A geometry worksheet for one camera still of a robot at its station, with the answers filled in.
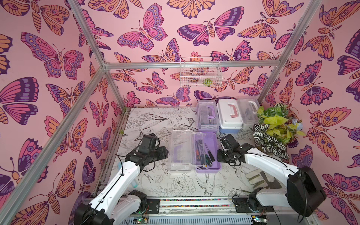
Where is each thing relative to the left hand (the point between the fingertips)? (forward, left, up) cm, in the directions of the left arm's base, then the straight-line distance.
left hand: (165, 151), depth 81 cm
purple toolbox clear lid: (+14, -9, -16) cm, 23 cm away
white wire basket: (+55, -25, +14) cm, 62 cm away
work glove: (-12, -55, -10) cm, 57 cm away
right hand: (0, -32, -7) cm, 32 cm away
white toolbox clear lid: (+40, -61, -2) cm, 73 cm away
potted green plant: (+6, -59, +12) cm, 61 cm away
